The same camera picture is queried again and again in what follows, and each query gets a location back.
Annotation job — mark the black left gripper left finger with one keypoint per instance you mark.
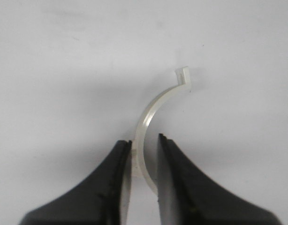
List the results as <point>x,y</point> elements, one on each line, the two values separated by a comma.
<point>100,199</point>

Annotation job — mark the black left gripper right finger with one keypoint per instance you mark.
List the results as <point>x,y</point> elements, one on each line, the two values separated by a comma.
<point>187,196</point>

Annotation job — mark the white half pipe clamp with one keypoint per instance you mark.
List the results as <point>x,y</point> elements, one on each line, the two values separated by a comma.
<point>139,168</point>

